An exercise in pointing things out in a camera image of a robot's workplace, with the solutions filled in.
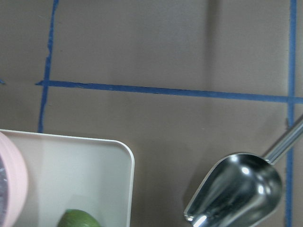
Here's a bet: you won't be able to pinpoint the stainless steel ice scoop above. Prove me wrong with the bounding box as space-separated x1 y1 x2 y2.
183 118 303 227

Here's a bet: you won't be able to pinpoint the green avocado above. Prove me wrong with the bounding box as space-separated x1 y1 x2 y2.
57 209 101 227

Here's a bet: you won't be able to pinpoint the cream rectangular tray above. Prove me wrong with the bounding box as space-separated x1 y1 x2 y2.
2 130 134 227

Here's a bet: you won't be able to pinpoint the pink bowl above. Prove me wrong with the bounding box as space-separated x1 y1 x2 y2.
0 133 28 227

